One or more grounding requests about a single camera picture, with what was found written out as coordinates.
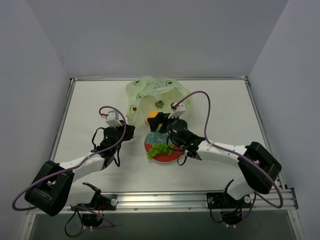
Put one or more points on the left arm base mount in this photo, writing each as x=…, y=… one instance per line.
x=91, y=211

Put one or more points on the green fake grape bunch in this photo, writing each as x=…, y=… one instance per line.
x=159, y=149

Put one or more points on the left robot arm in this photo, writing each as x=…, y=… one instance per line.
x=51, y=189

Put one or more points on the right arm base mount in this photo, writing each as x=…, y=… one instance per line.
x=223, y=209

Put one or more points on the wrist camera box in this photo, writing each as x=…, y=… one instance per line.
x=177, y=110
x=112, y=119

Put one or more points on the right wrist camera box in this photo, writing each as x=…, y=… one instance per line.
x=177, y=110

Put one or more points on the orange fake peach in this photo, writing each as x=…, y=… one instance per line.
x=151, y=114

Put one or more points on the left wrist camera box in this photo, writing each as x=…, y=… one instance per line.
x=112, y=119

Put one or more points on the light green plastic bag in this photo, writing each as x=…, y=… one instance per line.
x=142, y=94

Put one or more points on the red and teal plate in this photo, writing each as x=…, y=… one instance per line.
x=156, y=137

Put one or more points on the small green leafy fake fruit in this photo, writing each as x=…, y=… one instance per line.
x=159, y=104

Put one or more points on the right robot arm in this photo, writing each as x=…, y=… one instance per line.
x=258, y=167

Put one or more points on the aluminium front rail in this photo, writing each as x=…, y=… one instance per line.
x=179, y=201

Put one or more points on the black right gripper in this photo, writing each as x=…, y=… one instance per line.
x=158, y=121

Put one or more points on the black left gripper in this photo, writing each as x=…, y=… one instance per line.
x=127, y=131

